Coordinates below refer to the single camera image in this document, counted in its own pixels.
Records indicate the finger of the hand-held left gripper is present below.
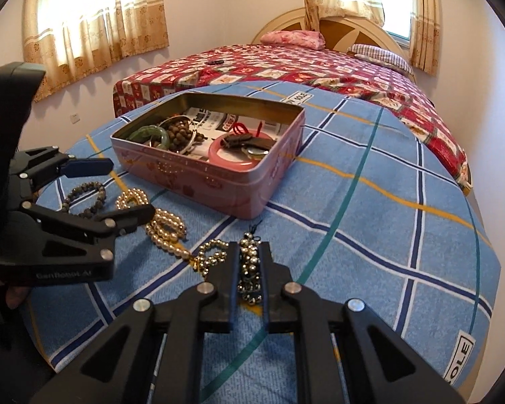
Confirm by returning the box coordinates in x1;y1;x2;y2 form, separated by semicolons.
19;200;157;262
10;146;115;194

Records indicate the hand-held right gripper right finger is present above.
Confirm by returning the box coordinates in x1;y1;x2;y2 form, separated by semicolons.
259;243;466;404

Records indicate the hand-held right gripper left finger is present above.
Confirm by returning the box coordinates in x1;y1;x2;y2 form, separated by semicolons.
40;242;241;404

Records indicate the shiny silver bead bracelet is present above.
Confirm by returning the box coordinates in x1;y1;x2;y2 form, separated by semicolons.
237;231;265;304

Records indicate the dark stone bead bracelet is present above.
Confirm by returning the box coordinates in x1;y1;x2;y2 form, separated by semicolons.
61;182;108;220

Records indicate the gold pearl necklace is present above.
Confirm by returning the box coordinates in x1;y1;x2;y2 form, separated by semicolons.
115;189;229;276

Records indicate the green jade bangle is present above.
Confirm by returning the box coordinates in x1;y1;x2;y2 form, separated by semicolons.
127;125;170;149

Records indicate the pink tin box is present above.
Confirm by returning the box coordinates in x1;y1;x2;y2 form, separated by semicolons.
110;93;307;220

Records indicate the thin silver bangle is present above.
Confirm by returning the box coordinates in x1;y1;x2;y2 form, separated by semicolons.
149;115;196;156

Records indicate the brown wooden bead bracelet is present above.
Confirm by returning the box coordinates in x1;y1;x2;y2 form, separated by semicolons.
163;118;207;153

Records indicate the pink bangle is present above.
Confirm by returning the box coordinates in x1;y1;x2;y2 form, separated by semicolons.
208;134;275;172

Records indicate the brown strap wristwatch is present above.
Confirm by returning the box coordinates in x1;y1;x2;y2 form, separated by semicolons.
220;132;272;157

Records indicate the red knotted cord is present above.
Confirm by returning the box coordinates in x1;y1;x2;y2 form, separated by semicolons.
231;123;265;139

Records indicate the person's left hand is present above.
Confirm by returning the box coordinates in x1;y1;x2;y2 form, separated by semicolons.
4;285;31;310

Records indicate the printed paper sheet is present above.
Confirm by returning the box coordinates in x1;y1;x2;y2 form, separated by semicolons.
181;108;295;165

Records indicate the wide beige floral curtain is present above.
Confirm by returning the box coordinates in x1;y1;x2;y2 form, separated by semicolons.
22;0;170;104

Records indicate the red patchwork bedspread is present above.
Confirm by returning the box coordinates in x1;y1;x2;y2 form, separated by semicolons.
113;44;472;190

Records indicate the pink floral pillow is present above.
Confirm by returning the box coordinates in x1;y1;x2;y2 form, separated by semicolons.
260;30;326;50

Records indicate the striped pillow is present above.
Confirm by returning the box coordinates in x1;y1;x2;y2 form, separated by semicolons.
347;43;414;74

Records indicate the cream arched headboard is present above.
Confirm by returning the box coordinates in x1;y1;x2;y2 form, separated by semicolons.
251;7;417;80

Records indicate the window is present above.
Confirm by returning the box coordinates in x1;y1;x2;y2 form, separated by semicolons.
370;0;413;43

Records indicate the narrow beige floral curtain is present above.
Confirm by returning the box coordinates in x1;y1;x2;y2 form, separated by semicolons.
408;0;442;77

